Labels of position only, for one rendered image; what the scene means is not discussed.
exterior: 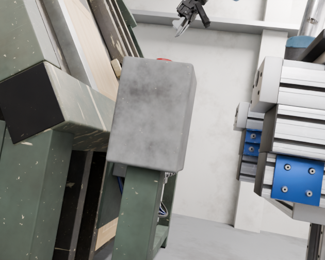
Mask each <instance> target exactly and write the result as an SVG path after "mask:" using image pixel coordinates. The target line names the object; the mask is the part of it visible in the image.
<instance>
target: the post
mask: <svg viewBox="0 0 325 260"><path fill-rule="evenodd" d="M164 178H165V172H163V171H157V170H152V169H146V168H140V167H134V166H128V165H127V168H126V175H125V181H124V186H123V192H122V199H121V205H120V211H119V216H118V223H117V229H116V235H115V240H114V244H113V251H112V257H111V260H151V258H152V251H153V245H154V239H155V232H156V226H157V220H158V213H159V207H160V201H161V194H162V190H163V184H164Z"/></svg>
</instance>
